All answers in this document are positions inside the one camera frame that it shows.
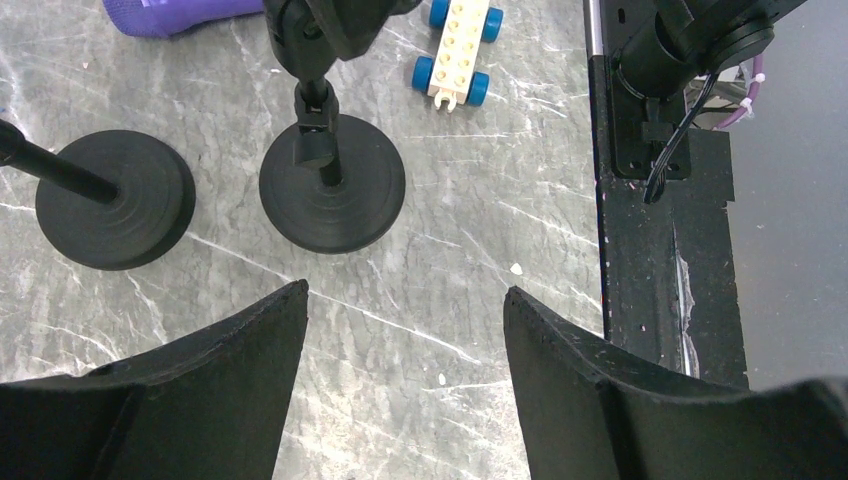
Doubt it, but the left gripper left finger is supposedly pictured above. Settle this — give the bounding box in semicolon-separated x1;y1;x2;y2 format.
1;280;309;479

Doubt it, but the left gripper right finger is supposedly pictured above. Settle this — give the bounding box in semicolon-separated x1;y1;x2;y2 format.
503;287;847;479

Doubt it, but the black round-base stand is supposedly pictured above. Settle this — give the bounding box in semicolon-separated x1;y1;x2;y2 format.
1;121;196;271
259;0;418;254

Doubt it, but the purple microphone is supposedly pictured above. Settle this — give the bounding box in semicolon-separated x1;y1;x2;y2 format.
102;0;263;38

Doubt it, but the toy brick car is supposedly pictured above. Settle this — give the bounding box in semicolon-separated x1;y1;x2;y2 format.
411;0;504;113

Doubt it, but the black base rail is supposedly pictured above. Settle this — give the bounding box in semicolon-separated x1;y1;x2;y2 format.
584;1;749;389

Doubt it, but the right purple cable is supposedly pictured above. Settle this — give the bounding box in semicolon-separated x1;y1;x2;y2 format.
712;52;766;130

